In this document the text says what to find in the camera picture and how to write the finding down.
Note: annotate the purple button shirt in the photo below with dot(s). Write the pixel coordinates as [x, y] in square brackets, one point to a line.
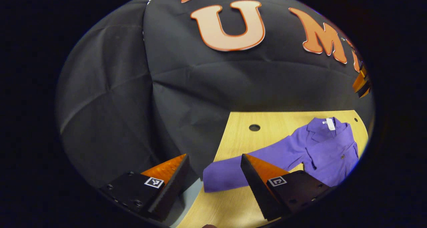
[320, 154]

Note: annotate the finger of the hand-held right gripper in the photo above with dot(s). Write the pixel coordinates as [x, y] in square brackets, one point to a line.
[365, 91]
[359, 81]

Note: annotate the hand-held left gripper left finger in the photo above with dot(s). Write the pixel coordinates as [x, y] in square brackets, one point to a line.
[170, 191]

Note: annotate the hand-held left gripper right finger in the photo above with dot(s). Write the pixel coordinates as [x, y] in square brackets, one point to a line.
[258, 194]

